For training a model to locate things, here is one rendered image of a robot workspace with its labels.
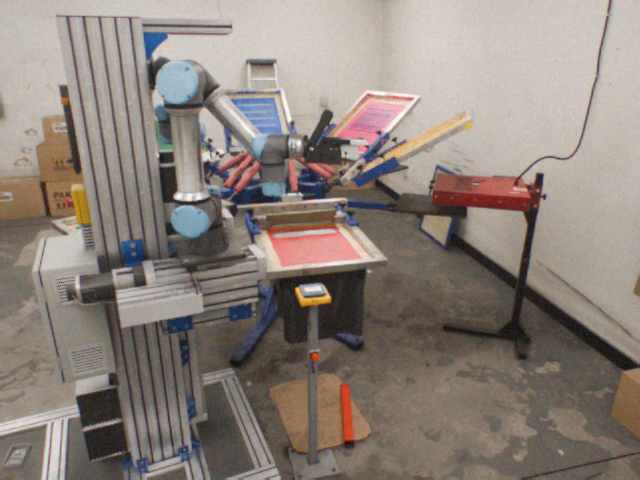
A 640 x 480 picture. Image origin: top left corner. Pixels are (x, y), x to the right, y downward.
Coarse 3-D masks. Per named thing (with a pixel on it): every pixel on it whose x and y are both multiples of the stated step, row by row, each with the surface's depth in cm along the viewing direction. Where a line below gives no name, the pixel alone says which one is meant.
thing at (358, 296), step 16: (336, 272) 244; (352, 272) 246; (288, 288) 242; (336, 288) 248; (352, 288) 251; (288, 304) 244; (320, 304) 249; (336, 304) 252; (352, 304) 254; (288, 320) 248; (304, 320) 251; (320, 320) 252; (336, 320) 256; (352, 320) 258; (288, 336) 251; (304, 336) 255; (320, 336) 256
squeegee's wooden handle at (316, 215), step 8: (272, 216) 278; (280, 216) 279; (288, 216) 280; (296, 216) 282; (304, 216) 283; (312, 216) 284; (320, 216) 285; (328, 216) 286; (272, 224) 280; (280, 224) 281
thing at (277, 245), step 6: (300, 228) 287; (270, 234) 278; (270, 240) 270; (276, 240) 270; (282, 240) 270; (276, 246) 262; (282, 246) 262; (276, 252) 255; (282, 252) 254; (282, 258) 247; (288, 258) 248; (294, 258) 247; (300, 258) 247; (306, 258) 247; (312, 258) 248; (318, 258) 248; (282, 264) 241; (288, 264) 241; (294, 264) 241
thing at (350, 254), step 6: (306, 228) 287; (312, 228) 288; (318, 228) 288; (324, 228) 288; (330, 228) 288; (336, 228) 287; (324, 234) 278; (330, 234) 279; (336, 234) 279; (342, 240) 270; (342, 246) 263; (348, 246) 262; (348, 252) 255; (354, 252) 255; (324, 258) 248; (330, 258) 248; (336, 258) 248; (342, 258) 248; (348, 258) 248; (354, 258) 248; (360, 258) 248
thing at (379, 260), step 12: (264, 216) 296; (348, 228) 284; (360, 240) 265; (264, 252) 245; (372, 252) 247; (312, 264) 232; (324, 264) 232; (336, 264) 233; (348, 264) 234; (360, 264) 235; (372, 264) 237; (384, 264) 238; (276, 276) 227; (288, 276) 228
